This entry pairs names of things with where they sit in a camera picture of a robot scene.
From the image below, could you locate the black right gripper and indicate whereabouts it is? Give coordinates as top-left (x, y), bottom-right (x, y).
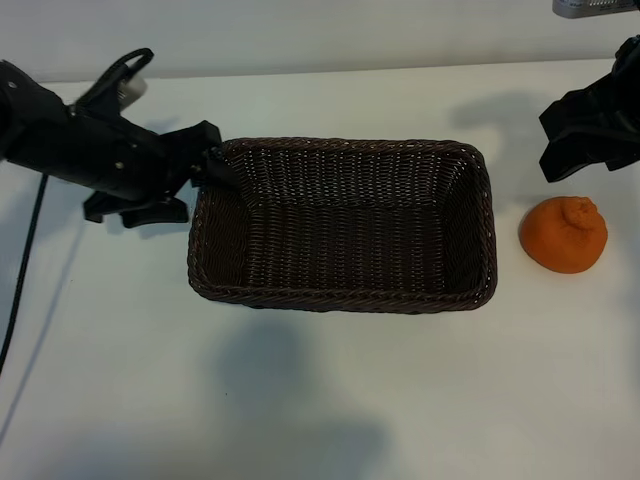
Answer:
top-left (538, 67), bottom-right (640, 184)

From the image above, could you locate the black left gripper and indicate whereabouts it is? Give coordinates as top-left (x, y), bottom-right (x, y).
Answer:
top-left (59, 107), bottom-right (241, 229)

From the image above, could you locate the orange with knobby stem end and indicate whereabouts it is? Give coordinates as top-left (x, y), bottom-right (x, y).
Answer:
top-left (519, 196), bottom-right (610, 275)

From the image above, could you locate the dark brown wicker basket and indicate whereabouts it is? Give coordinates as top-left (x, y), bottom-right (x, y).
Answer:
top-left (187, 136), bottom-right (500, 314)

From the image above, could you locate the grey metal device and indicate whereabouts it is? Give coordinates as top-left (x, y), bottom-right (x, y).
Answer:
top-left (551, 0), bottom-right (640, 20)

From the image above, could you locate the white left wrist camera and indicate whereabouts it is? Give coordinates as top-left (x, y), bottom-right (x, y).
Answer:
top-left (117, 73), bottom-right (150, 109)

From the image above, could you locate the black looped camera cable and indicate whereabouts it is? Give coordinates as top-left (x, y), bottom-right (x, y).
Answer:
top-left (74, 48), bottom-right (154, 119)

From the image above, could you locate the long black braided cable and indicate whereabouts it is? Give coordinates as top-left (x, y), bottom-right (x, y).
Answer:
top-left (0, 174), bottom-right (50, 376)

